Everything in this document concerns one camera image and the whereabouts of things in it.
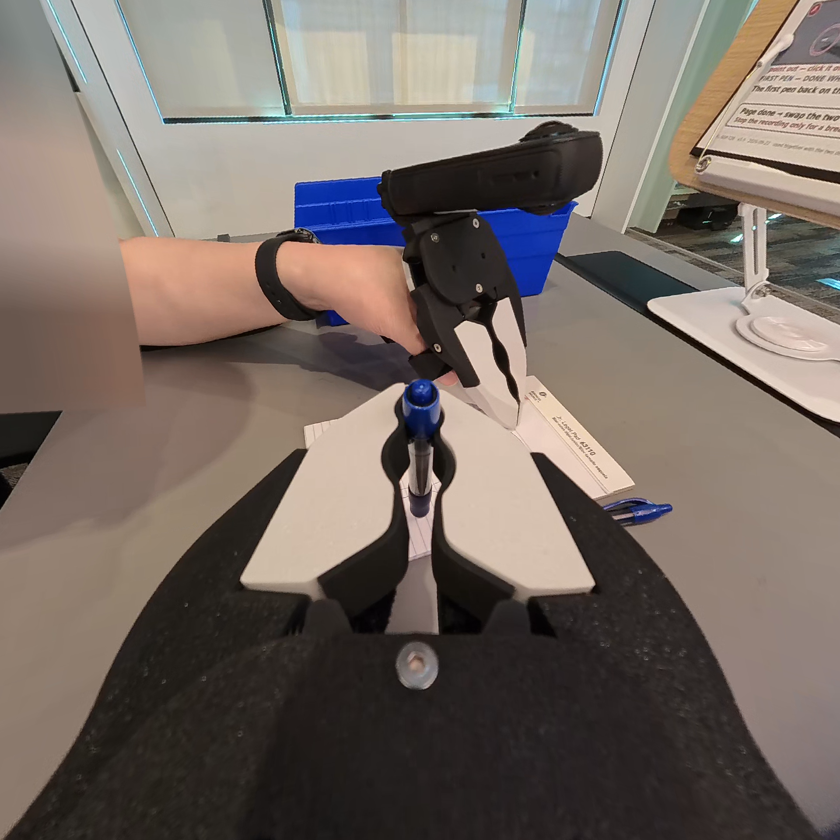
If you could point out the black wristband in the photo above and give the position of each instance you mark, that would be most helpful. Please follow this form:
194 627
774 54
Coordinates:
266 282

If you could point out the white lined notepad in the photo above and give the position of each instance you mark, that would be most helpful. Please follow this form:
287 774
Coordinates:
564 453

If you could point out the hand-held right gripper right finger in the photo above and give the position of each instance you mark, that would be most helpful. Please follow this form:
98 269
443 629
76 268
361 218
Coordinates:
512 518

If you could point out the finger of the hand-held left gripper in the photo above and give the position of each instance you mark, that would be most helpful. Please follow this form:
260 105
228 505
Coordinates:
482 374
515 358

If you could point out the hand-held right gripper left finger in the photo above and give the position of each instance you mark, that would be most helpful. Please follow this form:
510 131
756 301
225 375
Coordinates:
315 512

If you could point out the person's left hand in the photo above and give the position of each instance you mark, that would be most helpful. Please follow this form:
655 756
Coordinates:
361 282

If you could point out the large window with blinds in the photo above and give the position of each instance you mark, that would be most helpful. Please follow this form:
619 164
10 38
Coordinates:
210 52

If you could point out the wooden copy board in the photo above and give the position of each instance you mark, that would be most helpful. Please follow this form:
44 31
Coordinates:
722 85

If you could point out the white board stand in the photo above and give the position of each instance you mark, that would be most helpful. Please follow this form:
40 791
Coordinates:
709 328

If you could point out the blue plastic bin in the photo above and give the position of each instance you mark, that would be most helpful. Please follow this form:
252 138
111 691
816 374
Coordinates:
531 249

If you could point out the blue gel pen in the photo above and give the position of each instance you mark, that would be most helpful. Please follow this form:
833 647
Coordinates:
421 413
646 512

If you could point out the person's left forearm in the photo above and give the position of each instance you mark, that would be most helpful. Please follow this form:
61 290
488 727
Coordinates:
197 289

